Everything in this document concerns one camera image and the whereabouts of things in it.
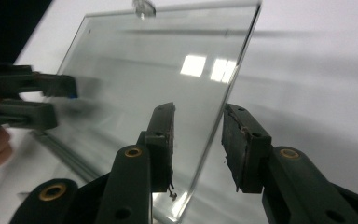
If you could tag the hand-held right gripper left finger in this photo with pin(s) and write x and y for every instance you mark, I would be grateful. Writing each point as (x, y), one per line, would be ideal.
(161, 149)

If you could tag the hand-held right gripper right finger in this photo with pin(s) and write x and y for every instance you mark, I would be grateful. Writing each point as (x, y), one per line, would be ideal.
(248, 155)

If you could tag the clear plastic compartment box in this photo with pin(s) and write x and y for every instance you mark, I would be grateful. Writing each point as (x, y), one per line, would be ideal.
(152, 62)

